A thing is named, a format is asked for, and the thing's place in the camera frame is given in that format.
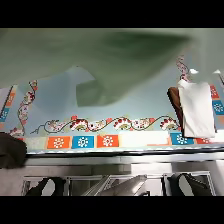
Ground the green T-shirt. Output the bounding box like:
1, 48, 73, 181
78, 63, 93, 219
0, 28, 224, 108

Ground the brown folded garment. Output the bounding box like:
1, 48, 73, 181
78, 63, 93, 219
166, 86, 186, 132

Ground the white folded garment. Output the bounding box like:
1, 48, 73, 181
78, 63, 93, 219
177, 79, 217, 140

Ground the dark brown garment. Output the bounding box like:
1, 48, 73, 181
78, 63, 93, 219
0, 132, 28, 170

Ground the silver frame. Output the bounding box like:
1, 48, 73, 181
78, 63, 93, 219
0, 152, 224, 197

